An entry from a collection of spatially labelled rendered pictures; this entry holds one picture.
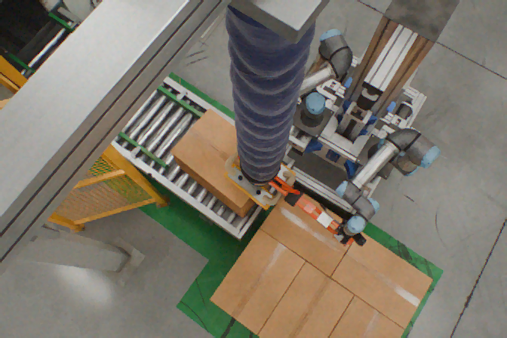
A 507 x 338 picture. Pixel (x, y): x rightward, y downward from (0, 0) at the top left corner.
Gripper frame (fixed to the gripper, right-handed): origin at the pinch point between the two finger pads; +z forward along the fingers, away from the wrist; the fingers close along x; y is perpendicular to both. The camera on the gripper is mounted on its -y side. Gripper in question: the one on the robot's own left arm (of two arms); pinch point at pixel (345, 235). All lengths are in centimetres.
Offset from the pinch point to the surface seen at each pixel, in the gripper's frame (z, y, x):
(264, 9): -166, 51, 15
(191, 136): 27, 114, 8
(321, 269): 67, -7, 14
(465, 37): 122, 15, -258
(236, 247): 122, 53, 39
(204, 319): 122, 35, 98
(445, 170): 122, -44, -131
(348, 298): 67, -33, 18
